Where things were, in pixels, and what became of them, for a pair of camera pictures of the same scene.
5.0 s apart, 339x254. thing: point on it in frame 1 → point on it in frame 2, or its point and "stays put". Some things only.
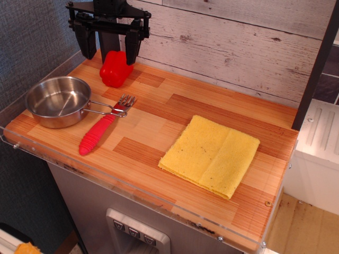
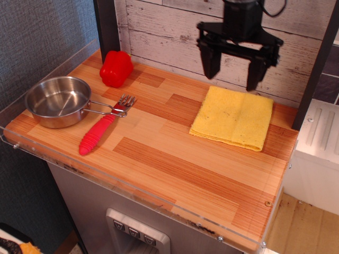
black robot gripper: [108, 16] → [241, 31]
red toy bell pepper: [115, 70] stays put
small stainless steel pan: [59, 102] stays put
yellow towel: [211, 153] → [238, 118]
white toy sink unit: [313, 173] stays put
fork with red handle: [94, 132] stays put
